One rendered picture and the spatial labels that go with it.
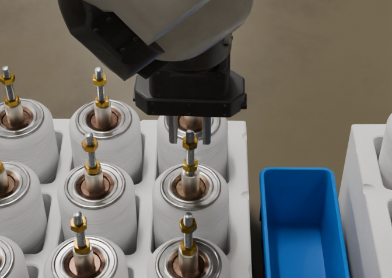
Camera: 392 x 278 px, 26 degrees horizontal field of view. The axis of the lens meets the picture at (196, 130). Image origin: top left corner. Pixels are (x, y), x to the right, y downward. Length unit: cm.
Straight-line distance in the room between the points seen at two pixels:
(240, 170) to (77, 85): 50
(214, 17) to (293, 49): 110
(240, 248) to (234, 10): 56
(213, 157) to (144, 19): 66
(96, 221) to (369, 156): 40
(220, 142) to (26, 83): 57
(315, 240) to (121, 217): 39
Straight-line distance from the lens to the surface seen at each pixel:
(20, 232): 108
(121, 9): 48
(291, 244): 132
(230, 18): 57
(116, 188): 105
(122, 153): 113
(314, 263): 130
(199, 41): 57
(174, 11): 49
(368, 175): 118
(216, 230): 106
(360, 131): 124
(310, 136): 148
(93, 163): 102
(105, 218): 104
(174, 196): 104
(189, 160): 101
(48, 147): 116
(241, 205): 113
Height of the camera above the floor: 104
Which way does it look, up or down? 45 degrees down
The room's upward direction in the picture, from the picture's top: straight up
